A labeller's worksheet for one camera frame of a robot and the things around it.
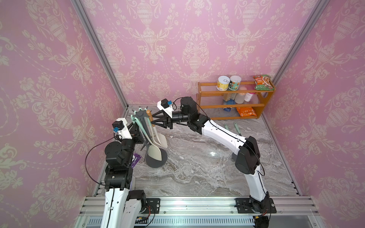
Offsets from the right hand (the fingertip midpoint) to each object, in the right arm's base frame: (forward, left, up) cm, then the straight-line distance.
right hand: (153, 118), depth 69 cm
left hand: (-3, +6, +2) cm, 7 cm away
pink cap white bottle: (+27, -61, -13) cm, 68 cm away
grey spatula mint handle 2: (+15, -55, -34) cm, 66 cm away
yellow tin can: (+27, -40, -1) cm, 48 cm away
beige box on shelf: (+30, -45, -14) cm, 56 cm away
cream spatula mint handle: (-7, +3, -20) cm, 22 cm away
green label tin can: (+26, -47, 0) cm, 54 cm away
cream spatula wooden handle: (+3, -1, -24) cm, 24 cm away
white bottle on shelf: (+28, -55, -15) cm, 64 cm away
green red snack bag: (+27, -66, -2) cm, 72 cm away
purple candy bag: (-5, +17, -32) cm, 36 cm away
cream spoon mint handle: (-6, +4, -2) cm, 7 cm away
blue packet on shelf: (+31, -51, -30) cm, 67 cm away
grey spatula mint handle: (+17, -46, -33) cm, 59 cm away
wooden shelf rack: (+28, -62, -20) cm, 71 cm away
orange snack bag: (+29, -65, -31) cm, 77 cm away
